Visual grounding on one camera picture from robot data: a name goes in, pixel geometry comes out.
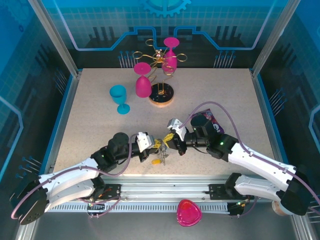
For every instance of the key with yellow tag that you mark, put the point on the key with yellow tag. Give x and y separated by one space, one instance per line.
156 162

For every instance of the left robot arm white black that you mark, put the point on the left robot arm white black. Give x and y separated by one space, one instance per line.
70 175

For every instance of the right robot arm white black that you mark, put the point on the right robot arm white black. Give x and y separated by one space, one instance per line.
260 162

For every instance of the colourful snack bag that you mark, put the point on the colourful snack bag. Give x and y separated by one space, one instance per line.
216 125

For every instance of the blue plastic goblet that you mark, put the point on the blue plastic goblet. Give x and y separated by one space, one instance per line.
117 95

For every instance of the pink plastic goblet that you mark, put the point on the pink plastic goblet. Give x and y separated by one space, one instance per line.
143 86
170 62

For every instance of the pink translucent bowl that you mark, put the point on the pink translucent bowl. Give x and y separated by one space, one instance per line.
188 212

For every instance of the cup with white lid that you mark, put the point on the cup with white lid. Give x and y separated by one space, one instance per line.
276 207

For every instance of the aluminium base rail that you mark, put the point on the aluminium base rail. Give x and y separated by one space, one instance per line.
162 186

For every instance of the aluminium side rail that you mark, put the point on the aluminium side rail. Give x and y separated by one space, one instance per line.
63 120
268 120

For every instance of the aluminium frame post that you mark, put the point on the aluminium frame post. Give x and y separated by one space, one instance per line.
272 37
53 37

